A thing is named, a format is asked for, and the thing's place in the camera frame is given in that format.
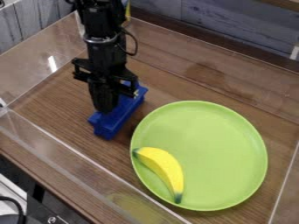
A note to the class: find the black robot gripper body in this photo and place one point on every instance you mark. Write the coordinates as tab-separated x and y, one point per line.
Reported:
102	69

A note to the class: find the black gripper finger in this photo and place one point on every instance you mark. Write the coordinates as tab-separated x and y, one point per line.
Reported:
104	97

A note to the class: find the blue star-shaped block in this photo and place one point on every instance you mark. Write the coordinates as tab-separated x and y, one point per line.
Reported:
106	124

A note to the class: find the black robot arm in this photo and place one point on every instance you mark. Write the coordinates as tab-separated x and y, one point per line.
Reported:
101	17

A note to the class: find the green round plate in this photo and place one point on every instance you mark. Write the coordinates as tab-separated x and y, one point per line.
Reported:
219	149

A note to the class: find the yellow labelled tin can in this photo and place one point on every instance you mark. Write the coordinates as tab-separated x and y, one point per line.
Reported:
126	5

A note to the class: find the yellow toy banana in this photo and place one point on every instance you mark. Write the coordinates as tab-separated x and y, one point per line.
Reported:
165	167

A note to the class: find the black equipment box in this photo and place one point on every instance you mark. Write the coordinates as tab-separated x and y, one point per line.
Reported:
50	212

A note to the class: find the clear acrylic enclosure wall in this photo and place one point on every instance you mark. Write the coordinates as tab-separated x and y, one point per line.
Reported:
46	139

